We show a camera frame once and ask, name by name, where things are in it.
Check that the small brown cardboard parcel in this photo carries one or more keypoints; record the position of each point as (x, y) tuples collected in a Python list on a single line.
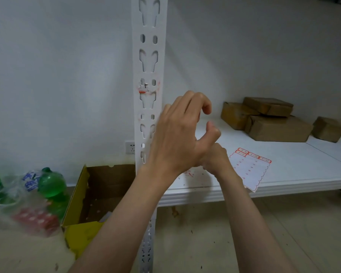
[(328, 129)]

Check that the clear plastic bag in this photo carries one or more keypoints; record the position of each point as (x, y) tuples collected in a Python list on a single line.
[(14, 204)]

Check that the flat brown cardboard parcel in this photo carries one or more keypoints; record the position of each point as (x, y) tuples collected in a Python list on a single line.
[(268, 105)]

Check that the person's right forearm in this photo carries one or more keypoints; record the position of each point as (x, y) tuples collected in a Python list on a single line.
[(253, 224)]

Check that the white red-edged label sheet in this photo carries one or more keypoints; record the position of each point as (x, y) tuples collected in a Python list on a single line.
[(251, 170)]

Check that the red patterned packet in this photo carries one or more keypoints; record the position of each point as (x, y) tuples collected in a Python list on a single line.
[(37, 221)]

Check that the person's left thumb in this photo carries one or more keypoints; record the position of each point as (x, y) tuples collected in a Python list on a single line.
[(211, 133)]

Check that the white metal shelf board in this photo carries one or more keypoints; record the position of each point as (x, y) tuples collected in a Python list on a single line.
[(334, 150), (287, 167)]

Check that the brown taped cardboard parcel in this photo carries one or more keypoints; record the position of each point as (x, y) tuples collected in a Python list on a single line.
[(235, 115)]

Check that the blue and white packet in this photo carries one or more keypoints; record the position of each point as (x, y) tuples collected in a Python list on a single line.
[(31, 180)]

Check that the open yellow cardboard box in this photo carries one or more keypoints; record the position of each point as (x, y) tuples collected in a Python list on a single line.
[(82, 201)]

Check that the white perforated shelf post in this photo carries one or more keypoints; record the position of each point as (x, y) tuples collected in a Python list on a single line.
[(148, 53)]

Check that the person's left middle finger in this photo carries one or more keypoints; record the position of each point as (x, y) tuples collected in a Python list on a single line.
[(184, 100)]

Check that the white wall socket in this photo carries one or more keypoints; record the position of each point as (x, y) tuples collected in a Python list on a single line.
[(130, 148)]

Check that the large brown cardboard parcel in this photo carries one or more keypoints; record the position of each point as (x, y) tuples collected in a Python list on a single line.
[(278, 129)]

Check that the person's right hand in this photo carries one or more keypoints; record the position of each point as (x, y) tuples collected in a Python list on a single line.
[(216, 162)]

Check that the person's left hand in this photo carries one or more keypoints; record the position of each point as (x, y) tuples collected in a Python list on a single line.
[(174, 142)]

